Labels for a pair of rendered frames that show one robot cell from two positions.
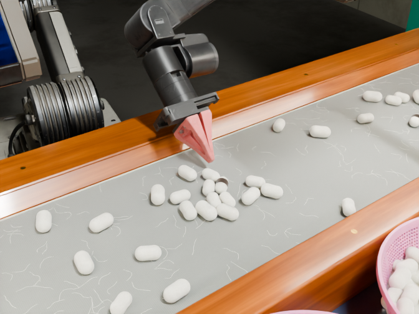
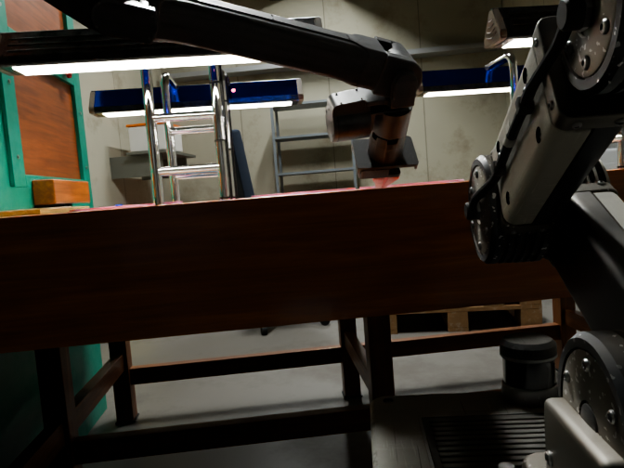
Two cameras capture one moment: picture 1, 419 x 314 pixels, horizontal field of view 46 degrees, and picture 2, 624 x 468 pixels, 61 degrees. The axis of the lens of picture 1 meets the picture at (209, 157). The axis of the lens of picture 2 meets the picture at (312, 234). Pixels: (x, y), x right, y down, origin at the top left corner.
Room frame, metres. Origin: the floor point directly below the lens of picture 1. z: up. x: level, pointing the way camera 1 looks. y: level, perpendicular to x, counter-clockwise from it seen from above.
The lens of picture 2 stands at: (1.55, 0.39, 0.77)
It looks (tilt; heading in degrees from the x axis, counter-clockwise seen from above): 4 degrees down; 211
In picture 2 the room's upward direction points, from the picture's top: 4 degrees counter-clockwise
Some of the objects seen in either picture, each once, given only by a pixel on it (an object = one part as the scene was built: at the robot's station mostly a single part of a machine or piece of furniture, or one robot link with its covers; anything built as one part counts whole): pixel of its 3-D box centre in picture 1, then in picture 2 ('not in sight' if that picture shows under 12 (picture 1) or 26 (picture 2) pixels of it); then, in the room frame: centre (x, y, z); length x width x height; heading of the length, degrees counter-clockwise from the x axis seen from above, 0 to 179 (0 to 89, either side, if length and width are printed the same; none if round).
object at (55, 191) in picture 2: not in sight; (63, 191); (0.53, -1.10, 0.83); 0.30 x 0.06 x 0.07; 36
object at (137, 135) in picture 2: not in sight; (156, 139); (-2.55, -3.91, 1.45); 0.51 x 0.43 x 0.28; 26
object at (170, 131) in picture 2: not in sight; (202, 154); (0.38, -0.66, 0.90); 0.20 x 0.19 x 0.45; 126
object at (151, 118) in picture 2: not in sight; (181, 139); (0.71, -0.43, 0.90); 0.20 x 0.19 x 0.45; 126
